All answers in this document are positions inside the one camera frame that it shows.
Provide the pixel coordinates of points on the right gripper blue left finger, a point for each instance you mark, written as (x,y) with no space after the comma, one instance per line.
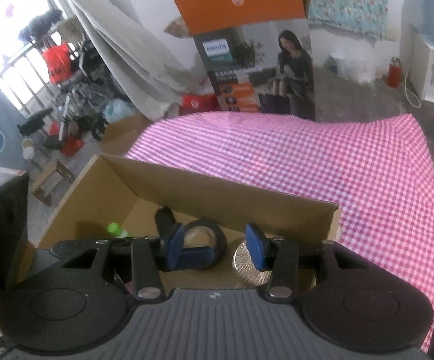
(149,256)

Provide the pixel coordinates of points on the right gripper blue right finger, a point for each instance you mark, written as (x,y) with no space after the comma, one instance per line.
(278,256)

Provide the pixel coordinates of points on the purple round case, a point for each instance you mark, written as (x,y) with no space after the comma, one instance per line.
(244,268)

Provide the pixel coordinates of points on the gold lid dark jar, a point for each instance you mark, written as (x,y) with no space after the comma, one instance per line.
(204,244)

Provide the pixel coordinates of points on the black oval object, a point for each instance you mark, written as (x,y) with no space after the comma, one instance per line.
(165,220)

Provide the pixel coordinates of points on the brown cardboard box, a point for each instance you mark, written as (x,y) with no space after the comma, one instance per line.
(146,200)

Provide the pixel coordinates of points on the small floor cardboard box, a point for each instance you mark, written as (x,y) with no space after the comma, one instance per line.
(120,136)

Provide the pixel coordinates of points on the pink checkered tablecloth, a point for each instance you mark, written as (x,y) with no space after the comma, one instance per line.
(380,174)

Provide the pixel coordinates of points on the small wooden stool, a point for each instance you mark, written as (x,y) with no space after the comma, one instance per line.
(51,175)

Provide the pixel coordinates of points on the red floor bag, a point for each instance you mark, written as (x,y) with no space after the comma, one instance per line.
(192,103)

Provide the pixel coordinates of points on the wheelchair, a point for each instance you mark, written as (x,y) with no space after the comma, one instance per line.
(82,99)

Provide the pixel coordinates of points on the grey curtain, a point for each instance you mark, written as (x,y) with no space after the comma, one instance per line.
(149,73)

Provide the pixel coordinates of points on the red thermos bottle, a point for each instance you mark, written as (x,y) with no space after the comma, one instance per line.
(395,73)

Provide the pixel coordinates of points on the red plastic bag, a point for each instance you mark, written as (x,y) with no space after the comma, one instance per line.
(58,63)

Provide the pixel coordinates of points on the orange Philips appliance box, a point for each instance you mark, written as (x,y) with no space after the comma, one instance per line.
(256,53)

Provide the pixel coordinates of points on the white water dispenser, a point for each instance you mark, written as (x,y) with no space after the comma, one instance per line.
(422,67)

